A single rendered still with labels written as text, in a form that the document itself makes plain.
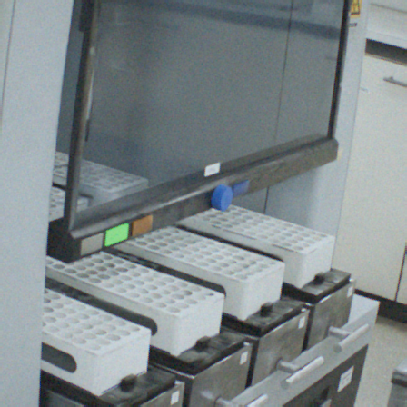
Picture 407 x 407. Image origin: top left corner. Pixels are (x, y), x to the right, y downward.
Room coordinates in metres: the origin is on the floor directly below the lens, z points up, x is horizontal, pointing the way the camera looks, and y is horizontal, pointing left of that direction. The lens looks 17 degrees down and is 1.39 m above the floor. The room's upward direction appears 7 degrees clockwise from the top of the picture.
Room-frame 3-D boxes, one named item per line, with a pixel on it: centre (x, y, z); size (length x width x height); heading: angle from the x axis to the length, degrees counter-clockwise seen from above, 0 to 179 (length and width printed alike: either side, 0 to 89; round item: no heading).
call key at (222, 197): (1.33, -0.02, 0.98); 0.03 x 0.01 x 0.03; 150
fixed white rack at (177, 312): (1.35, 0.11, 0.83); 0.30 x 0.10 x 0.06; 60
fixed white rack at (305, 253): (1.61, -0.04, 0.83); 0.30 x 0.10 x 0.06; 60
